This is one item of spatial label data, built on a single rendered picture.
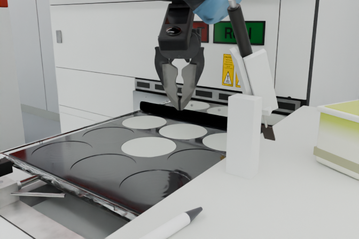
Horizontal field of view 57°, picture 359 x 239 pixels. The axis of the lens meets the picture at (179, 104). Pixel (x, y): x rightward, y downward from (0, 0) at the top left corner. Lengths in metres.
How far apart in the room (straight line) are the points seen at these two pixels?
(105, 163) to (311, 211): 0.35
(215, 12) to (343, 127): 0.21
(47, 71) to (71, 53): 2.94
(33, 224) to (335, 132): 0.37
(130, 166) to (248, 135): 0.25
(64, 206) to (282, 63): 0.48
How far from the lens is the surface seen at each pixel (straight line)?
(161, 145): 0.62
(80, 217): 0.58
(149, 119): 0.78
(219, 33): 0.74
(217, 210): 0.30
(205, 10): 0.45
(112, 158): 0.58
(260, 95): 0.36
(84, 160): 0.58
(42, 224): 0.47
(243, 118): 0.34
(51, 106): 4.12
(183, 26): 0.54
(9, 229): 0.32
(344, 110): 0.39
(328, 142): 0.40
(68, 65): 1.13
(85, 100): 1.08
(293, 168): 0.40
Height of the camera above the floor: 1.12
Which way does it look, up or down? 14 degrees down
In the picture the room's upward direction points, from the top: straight up
